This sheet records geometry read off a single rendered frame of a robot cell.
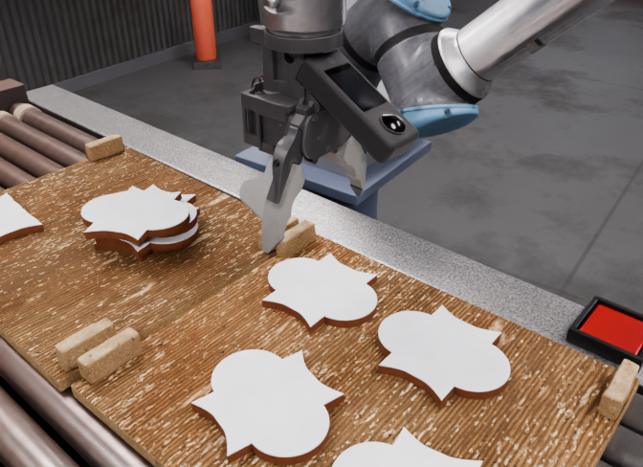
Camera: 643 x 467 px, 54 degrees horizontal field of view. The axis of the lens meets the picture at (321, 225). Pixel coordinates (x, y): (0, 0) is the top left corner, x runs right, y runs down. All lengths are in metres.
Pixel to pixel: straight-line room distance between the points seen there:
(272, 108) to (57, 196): 0.46
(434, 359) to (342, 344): 0.09
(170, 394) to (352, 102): 0.31
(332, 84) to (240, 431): 0.30
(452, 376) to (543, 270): 1.90
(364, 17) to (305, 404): 0.64
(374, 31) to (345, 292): 0.46
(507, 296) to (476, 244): 1.80
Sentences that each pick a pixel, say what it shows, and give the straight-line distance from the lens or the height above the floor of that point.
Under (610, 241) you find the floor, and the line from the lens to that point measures 2.76.
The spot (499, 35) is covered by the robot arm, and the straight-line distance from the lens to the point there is 0.90.
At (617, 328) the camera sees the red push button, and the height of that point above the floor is 0.93.
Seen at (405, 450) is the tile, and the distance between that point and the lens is 0.55.
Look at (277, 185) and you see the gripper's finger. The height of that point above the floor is 1.10.
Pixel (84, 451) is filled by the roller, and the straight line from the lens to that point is 0.63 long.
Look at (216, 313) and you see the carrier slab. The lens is 0.69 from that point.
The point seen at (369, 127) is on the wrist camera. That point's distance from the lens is 0.54.
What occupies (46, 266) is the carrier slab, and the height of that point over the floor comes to 0.94.
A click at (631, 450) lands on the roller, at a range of 0.64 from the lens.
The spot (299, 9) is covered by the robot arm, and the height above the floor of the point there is 1.25.
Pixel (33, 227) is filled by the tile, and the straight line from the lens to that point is 0.89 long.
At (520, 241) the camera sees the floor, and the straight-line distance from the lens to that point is 2.63.
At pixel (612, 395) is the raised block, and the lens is 0.62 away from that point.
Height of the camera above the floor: 1.37
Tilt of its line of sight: 32 degrees down
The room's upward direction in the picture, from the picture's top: straight up
